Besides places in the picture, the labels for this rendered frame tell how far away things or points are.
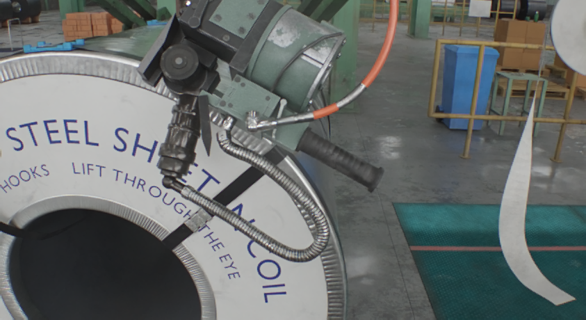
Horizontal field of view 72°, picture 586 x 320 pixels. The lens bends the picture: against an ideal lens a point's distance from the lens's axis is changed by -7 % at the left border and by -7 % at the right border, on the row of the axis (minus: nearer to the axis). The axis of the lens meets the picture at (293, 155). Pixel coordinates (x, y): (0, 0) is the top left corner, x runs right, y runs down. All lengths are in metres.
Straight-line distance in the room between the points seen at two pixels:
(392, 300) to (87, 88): 1.86
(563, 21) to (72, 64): 0.86
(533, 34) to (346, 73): 5.21
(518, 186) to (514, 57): 8.94
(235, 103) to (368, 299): 1.82
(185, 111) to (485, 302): 2.05
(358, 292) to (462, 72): 3.20
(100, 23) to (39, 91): 11.60
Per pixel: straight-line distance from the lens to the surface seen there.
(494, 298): 2.54
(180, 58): 0.70
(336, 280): 1.00
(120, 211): 1.00
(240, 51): 0.66
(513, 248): 0.85
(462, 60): 4.98
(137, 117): 0.90
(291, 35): 0.64
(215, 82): 0.75
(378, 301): 2.34
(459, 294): 2.50
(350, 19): 5.43
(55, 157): 1.02
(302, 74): 0.63
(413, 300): 2.39
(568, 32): 0.76
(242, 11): 0.69
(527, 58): 9.84
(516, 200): 0.80
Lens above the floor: 1.48
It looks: 21 degrees down
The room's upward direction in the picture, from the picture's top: 1 degrees clockwise
